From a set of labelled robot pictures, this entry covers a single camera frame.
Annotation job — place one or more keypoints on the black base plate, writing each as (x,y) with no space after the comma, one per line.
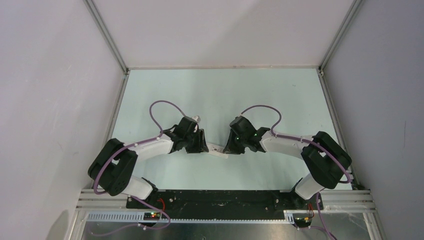
(276,199)

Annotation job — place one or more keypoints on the right controller board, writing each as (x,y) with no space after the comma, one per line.
(302,222)

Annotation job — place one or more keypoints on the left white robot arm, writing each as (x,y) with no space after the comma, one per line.
(113,167)

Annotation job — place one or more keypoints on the white remote control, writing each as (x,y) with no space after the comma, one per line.
(211,152)

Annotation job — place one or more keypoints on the white battery cover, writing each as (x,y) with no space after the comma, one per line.
(218,149)

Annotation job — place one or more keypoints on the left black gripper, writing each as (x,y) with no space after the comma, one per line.
(200,145)

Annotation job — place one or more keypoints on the controller board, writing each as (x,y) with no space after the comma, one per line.
(302,222)
(151,216)

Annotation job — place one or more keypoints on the left controller board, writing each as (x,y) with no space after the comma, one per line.
(151,216)

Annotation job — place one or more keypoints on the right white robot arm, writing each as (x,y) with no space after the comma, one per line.
(326,161)

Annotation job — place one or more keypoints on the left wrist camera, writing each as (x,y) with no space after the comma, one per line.
(196,119)

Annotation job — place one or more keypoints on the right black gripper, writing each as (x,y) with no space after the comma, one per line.
(230,147)

